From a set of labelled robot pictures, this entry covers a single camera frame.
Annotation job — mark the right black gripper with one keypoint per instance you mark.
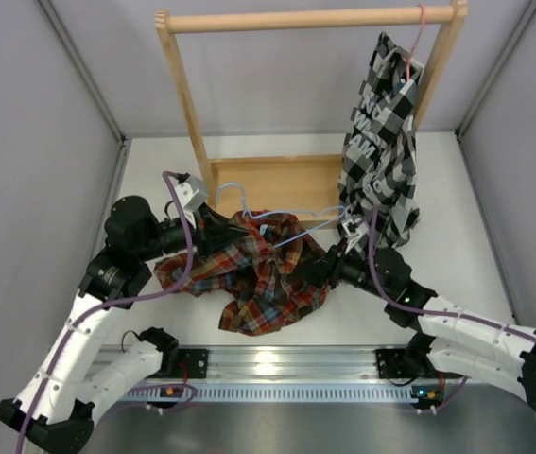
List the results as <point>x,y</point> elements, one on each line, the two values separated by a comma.
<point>330,266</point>

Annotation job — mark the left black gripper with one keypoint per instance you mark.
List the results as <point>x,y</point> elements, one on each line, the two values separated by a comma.
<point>211,231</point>

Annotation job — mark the red brown plaid shirt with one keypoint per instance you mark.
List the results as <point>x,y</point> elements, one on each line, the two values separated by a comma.
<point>266,295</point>

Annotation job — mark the light blue plastic hanger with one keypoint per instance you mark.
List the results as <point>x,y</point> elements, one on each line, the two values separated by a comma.
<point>288,218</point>

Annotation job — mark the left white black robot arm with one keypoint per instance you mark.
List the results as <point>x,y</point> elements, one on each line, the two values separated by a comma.
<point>60,406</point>

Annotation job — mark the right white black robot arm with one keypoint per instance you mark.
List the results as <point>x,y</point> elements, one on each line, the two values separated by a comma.
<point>449,338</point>

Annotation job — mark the black white checkered shirt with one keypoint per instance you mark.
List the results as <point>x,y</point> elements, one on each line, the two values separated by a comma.
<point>379,149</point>

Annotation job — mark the pink plastic hanger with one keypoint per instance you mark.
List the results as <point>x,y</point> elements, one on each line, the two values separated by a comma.
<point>411,52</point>

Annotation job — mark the wooden clothes rack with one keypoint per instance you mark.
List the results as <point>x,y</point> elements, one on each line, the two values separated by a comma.
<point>306,181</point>

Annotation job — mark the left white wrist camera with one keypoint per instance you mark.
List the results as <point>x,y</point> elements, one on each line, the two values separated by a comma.
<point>191,191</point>

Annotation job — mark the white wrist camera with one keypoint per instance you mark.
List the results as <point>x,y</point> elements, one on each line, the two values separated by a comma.
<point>355,231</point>
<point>191,191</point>

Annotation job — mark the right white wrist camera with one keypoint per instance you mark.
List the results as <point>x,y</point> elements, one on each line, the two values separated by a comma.
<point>355,231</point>

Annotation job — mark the aluminium mounting rail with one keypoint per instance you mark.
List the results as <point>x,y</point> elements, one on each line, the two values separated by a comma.
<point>261,374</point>

